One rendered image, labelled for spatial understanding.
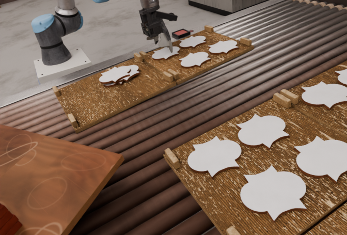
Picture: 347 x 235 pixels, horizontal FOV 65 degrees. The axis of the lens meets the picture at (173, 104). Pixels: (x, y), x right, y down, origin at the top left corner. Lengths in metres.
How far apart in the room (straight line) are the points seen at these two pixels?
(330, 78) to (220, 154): 0.50
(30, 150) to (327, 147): 0.74
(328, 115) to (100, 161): 0.63
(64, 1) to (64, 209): 1.16
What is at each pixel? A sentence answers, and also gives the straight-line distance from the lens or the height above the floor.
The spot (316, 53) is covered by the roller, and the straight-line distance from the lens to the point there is 1.26.
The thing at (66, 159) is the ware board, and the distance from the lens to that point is 0.70.
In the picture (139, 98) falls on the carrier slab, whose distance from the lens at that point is 1.01.
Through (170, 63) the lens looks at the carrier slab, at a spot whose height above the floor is 0.94.
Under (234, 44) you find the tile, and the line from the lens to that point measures 1.28.
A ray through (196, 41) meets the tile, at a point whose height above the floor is 0.95.
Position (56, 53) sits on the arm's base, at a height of 0.98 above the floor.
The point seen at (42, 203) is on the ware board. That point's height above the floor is 1.04.
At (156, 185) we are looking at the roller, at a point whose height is 0.92.
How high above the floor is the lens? 1.47
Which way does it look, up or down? 35 degrees down
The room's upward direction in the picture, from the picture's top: 12 degrees counter-clockwise
